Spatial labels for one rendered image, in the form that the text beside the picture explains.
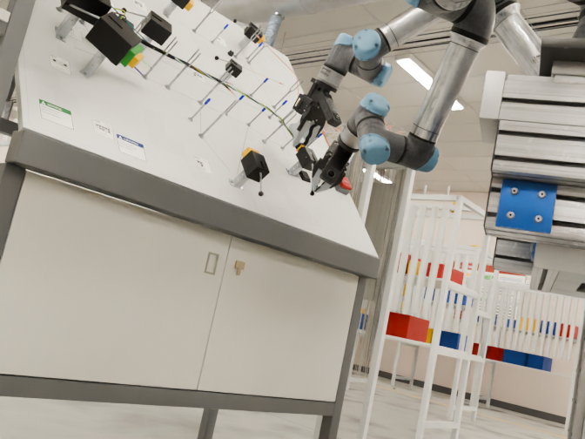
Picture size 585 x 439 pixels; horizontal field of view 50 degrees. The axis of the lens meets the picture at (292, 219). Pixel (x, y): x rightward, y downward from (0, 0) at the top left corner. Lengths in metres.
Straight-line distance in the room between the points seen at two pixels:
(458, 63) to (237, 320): 0.86
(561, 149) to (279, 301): 0.93
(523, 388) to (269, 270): 8.58
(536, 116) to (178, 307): 0.91
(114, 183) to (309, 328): 0.78
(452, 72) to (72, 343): 1.08
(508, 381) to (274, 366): 8.54
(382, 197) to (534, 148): 1.93
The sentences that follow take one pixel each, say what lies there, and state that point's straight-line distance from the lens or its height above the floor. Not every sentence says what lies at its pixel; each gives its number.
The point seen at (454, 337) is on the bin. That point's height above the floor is 0.79.
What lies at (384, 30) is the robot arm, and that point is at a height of 1.42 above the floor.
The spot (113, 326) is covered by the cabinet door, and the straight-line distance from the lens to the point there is 1.47.
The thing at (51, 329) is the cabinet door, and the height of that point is 0.50.
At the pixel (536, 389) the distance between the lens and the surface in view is 10.08.
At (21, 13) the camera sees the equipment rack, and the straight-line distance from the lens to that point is 1.34.
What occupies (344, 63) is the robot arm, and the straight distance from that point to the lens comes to 1.92.
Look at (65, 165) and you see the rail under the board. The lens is 1.34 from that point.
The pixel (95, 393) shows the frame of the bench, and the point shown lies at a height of 0.38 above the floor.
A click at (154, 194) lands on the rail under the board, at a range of 1.44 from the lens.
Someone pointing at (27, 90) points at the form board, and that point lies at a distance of 1.41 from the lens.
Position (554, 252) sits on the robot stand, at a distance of 1.23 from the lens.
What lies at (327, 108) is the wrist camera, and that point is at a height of 1.24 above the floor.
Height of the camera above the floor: 0.62
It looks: 9 degrees up
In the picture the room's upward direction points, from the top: 12 degrees clockwise
